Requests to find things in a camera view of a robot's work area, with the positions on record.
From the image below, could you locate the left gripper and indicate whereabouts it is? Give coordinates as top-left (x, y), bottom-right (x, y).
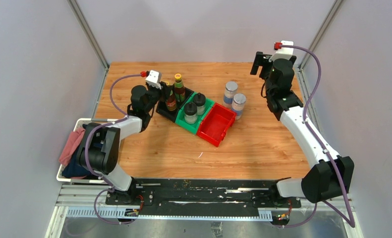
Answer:
top-left (143, 82), bottom-right (172, 114)

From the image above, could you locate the red label sauce bottle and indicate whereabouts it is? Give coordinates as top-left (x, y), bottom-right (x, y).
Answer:
top-left (164, 81), bottom-right (177, 112)

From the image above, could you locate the green label sauce bottle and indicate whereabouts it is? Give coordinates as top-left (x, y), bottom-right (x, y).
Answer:
top-left (174, 73), bottom-right (185, 103)

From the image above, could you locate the squeeze bottle black cap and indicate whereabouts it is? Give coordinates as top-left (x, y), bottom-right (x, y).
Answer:
top-left (193, 92), bottom-right (206, 116)
top-left (184, 102), bottom-right (198, 124)

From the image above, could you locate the blue spice jar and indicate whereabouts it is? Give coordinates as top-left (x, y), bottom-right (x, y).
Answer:
top-left (223, 81), bottom-right (238, 108)

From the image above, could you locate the white spice jar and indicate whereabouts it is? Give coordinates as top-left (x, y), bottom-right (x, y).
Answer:
top-left (231, 93), bottom-right (246, 120)

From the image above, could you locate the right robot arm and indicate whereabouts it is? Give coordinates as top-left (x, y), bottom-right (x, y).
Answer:
top-left (250, 52), bottom-right (354, 207)

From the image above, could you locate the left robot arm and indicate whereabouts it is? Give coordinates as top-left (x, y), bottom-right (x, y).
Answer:
top-left (75, 82), bottom-right (172, 205)

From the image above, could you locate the black storage bin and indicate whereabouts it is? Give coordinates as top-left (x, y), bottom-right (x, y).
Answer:
top-left (156, 86), bottom-right (194, 123)

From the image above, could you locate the green storage bin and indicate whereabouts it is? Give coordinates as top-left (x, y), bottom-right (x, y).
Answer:
top-left (175, 92), bottom-right (215, 134)

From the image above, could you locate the red storage bin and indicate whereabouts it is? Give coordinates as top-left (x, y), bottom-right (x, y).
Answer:
top-left (196, 103), bottom-right (236, 147)

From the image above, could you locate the white laundry basket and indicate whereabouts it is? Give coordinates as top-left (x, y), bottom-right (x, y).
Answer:
top-left (56, 118), bottom-right (116, 184)

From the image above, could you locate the pink cloth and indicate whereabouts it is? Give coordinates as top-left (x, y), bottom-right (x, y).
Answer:
top-left (58, 128), bottom-right (85, 167)

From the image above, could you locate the navy cloth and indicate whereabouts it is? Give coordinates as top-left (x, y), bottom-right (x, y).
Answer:
top-left (61, 149), bottom-right (91, 179)

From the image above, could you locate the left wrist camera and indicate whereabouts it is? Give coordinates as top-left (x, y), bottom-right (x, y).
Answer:
top-left (145, 70), bottom-right (162, 89)

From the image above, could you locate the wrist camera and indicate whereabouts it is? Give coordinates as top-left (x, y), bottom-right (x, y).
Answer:
top-left (269, 41), bottom-right (294, 62)
top-left (145, 70), bottom-right (162, 89)

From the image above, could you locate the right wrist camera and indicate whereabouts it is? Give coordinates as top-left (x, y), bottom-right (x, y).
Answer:
top-left (269, 41), bottom-right (294, 62)

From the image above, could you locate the right corner aluminium post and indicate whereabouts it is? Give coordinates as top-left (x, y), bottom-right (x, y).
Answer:
top-left (308, 0), bottom-right (345, 52)

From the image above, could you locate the corner aluminium post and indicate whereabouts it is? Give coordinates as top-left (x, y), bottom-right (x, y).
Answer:
top-left (67, 0), bottom-right (109, 71)
top-left (308, 0), bottom-right (345, 52)

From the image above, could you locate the left corner aluminium post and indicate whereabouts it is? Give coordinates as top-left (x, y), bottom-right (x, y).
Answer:
top-left (67, 0), bottom-right (109, 71)

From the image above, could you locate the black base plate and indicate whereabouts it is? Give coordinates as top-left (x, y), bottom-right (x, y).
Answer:
top-left (105, 178), bottom-right (301, 219)

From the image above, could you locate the aluminium frame rail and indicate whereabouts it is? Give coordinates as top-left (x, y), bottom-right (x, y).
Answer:
top-left (56, 185), bottom-right (348, 221)

